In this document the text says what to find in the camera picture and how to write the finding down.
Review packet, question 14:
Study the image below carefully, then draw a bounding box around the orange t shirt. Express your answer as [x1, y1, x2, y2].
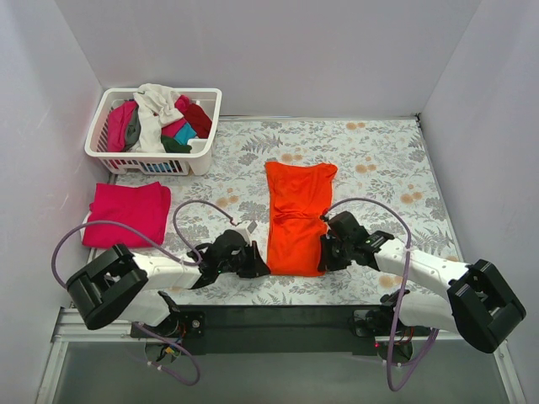
[265, 162, 338, 277]

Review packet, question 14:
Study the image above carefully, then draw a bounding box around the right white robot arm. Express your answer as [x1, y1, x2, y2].
[319, 211, 526, 354]

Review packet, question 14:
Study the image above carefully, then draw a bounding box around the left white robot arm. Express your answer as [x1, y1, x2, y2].
[66, 229, 270, 337]

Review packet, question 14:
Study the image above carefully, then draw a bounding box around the floral patterned table mat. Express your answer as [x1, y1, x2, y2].
[83, 119, 472, 306]

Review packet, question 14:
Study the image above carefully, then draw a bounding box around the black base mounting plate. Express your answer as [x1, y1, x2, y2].
[152, 305, 380, 356]

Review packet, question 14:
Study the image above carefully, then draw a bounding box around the folded magenta t shirt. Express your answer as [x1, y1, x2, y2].
[82, 182, 172, 249]

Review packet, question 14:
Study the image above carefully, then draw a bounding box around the white plastic laundry basket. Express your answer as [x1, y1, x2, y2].
[85, 84, 221, 176]

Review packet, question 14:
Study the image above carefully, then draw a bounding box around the dark green shirt in basket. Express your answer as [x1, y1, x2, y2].
[161, 136, 192, 154]

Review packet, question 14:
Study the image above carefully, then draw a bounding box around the teal shirt in basket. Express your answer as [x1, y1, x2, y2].
[174, 123, 197, 145]

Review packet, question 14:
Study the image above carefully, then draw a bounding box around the dark red shirt in basket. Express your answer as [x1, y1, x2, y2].
[184, 104, 212, 139]

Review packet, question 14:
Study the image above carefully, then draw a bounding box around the folded white shirt under magenta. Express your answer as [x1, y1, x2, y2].
[79, 211, 92, 242]

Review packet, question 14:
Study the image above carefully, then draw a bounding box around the grey shirt in basket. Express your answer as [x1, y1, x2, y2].
[123, 109, 141, 152]

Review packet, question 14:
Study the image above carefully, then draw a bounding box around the white shirt in basket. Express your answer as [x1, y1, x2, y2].
[133, 83, 184, 153]

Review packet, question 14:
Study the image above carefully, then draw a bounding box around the magenta shirt in basket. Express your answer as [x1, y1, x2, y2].
[106, 99, 188, 152]

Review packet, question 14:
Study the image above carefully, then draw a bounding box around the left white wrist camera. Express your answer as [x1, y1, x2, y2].
[233, 221, 258, 244]

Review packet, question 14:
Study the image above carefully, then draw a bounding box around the aluminium frame rail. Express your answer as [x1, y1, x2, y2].
[52, 306, 506, 343]

